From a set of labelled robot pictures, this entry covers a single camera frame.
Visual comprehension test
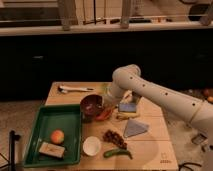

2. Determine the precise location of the red yellow apple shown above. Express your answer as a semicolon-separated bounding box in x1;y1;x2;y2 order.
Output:
50;130;64;144

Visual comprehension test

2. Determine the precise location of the small white bowl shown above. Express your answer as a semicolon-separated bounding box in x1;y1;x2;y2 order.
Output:
83;136;101;156

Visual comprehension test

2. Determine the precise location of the black cable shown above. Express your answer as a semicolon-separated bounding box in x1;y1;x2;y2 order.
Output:
177;162;204;171

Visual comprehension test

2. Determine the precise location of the dark brown bowl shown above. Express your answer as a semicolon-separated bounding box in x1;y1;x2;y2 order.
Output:
80;94;103;117

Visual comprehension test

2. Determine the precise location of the green cucumber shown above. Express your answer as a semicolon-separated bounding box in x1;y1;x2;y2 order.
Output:
103;148;133;159

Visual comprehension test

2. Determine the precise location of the blue rectangular sponge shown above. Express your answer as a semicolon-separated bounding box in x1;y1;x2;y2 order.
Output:
118;103;136;112

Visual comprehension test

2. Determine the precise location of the orange bowl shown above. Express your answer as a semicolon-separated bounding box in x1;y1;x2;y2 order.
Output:
95;107;114;121

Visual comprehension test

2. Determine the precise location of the white handled utensil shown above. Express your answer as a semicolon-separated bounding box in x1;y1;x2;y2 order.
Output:
58;85;94;94

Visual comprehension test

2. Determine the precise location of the dark metal cup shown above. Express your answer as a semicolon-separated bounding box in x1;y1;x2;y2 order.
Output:
132;95;141;104

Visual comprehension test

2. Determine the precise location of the black tripod stand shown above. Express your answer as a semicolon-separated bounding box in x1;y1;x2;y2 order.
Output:
0;130;21;171

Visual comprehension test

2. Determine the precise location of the brown grape bunch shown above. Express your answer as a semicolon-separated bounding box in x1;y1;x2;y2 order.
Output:
103;130;127;149

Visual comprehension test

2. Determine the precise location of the yellow banana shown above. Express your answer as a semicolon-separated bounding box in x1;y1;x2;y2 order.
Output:
116;113;140;120

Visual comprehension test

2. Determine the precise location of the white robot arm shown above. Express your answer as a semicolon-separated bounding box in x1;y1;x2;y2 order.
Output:
104;64;213;145

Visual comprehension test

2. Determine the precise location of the grey triangular cloth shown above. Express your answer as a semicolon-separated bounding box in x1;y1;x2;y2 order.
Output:
123;119;149;138

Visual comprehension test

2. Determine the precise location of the brown rectangular sponge block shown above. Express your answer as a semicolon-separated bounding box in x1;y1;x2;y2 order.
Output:
39;142;65;158

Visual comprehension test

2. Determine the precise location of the green translucent cup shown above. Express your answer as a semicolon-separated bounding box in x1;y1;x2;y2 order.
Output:
101;82;111;95

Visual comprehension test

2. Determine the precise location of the green plastic tray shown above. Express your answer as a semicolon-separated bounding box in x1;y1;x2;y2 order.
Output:
23;104;82;168

